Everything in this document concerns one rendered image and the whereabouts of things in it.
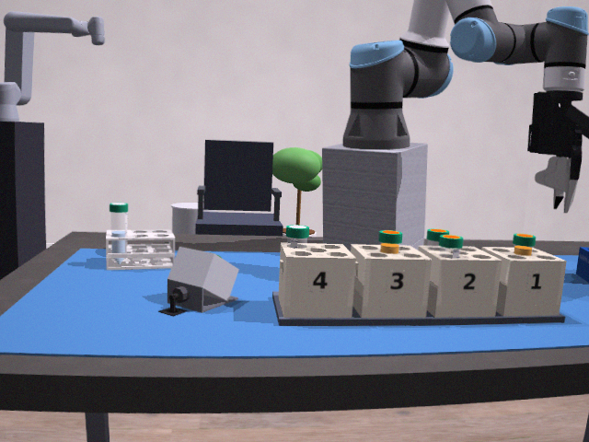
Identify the beige bucket adapter block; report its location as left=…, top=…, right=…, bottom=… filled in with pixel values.
left=351, top=244, right=432, bottom=318
left=481, top=247, right=567, bottom=317
left=418, top=246, right=502, bottom=318
left=278, top=243, right=356, bottom=318

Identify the white tube rack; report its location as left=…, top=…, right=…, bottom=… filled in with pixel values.
left=106, top=229, right=175, bottom=270

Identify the blue bench mat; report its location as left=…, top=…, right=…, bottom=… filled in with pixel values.
left=0, top=249, right=589, bottom=358

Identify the blue tube rack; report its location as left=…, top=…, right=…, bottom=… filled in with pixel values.
left=576, top=247, right=589, bottom=283

